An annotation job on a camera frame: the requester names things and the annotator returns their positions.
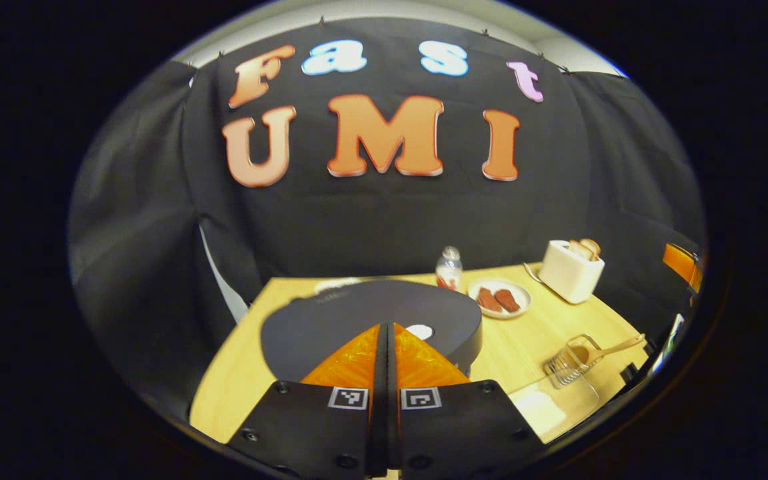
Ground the wooden spoon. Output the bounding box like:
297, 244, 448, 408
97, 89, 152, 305
567, 333, 646, 366

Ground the metal wire chopstick holder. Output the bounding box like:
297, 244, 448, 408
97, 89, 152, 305
544, 335, 603, 389

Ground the white oval plate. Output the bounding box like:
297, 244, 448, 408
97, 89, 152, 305
467, 278, 533, 320

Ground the clear plastic bottle red label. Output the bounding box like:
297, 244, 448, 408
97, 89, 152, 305
435, 246, 463, 292

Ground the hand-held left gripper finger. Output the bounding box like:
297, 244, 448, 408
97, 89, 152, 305
387, 322, 548, 479
227, 322, 390, 479

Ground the white toaster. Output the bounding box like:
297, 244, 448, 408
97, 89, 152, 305
539, 240, 605, 305

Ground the black silver rice cooker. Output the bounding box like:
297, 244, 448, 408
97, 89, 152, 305
261, 279, 483, 384

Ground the white rice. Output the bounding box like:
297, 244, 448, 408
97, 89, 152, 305
514, 391, 568, 434

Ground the clear glass rice tray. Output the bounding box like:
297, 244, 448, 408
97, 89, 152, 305
507, 360, 601, 441

